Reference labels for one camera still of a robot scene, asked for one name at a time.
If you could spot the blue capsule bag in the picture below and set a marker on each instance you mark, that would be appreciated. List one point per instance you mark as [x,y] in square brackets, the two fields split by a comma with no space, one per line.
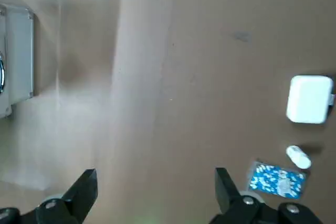
[275,180]

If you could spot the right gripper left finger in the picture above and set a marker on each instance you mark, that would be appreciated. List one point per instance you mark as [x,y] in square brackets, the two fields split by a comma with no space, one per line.
[76,197]

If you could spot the silver aluminium medical kit case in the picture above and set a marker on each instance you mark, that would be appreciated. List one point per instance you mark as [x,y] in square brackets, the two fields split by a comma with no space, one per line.
[19,56]

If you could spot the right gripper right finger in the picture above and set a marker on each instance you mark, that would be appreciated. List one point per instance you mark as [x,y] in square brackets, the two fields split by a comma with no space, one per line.
[231,200]

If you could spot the white plastic case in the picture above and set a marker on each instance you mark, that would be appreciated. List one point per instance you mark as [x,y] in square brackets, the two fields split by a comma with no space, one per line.
[307,99]

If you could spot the small white pill bottle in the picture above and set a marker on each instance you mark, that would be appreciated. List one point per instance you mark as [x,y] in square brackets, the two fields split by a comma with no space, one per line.
[298,155]

